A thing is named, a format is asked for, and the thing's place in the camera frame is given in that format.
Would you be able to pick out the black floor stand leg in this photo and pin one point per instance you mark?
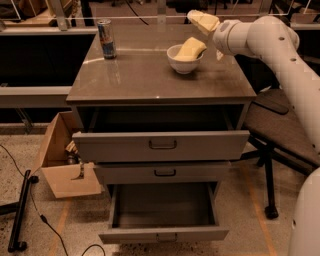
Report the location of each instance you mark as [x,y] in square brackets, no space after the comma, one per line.
[18,208]

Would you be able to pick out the grey drawer cabinet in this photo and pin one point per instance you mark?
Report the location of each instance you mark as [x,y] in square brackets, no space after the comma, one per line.
[141,78]

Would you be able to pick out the black office chair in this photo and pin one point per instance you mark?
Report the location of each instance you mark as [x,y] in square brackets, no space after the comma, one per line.
[275,131]

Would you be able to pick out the yellow sponge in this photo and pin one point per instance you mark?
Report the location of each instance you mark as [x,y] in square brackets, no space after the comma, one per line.
[190,50]

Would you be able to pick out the white ceramic bowl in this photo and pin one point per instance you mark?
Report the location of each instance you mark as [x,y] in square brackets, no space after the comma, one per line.
[181,67]

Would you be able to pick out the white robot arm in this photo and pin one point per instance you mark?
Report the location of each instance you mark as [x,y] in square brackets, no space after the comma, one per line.
[275,44]

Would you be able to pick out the open cardboard box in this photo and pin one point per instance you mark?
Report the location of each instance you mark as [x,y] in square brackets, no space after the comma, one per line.
[64,179]

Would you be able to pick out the blue silver energy drink can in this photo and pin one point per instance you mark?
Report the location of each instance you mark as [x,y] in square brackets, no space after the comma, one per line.
[106,37]

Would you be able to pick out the grey top drawer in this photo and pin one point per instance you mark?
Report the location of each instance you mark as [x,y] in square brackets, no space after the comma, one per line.
[159,136]

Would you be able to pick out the grey drawer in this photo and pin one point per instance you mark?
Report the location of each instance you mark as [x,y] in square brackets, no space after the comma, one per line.
[159,136]
[163,213]
[163,172]

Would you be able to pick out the grey bottom drawer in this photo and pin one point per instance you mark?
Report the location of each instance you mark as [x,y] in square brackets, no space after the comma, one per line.
[163,213]

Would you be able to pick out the grey middle drawer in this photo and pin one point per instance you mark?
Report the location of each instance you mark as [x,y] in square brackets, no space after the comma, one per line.
[163,172]

